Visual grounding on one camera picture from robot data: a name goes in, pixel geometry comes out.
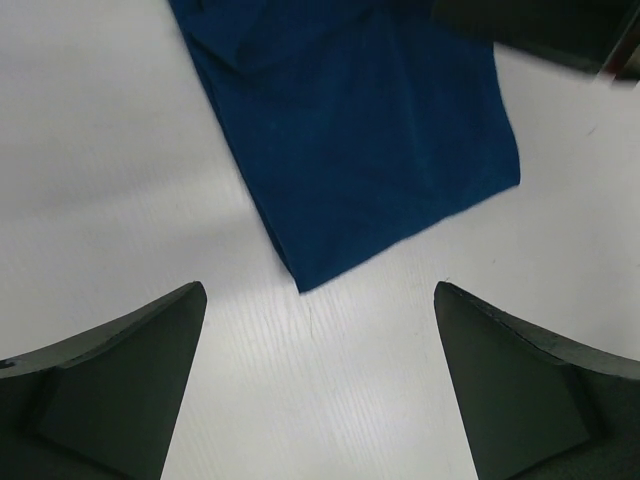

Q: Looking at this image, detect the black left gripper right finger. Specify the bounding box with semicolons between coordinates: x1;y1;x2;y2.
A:
434;282;639;479

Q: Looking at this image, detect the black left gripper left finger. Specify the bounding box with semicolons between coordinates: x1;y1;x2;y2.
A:
1;282;207;479

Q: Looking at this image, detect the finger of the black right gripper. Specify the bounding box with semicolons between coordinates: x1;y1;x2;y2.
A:
431;0;639;75

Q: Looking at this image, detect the blue t shirt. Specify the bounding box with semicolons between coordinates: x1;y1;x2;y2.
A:
171;1;520;293

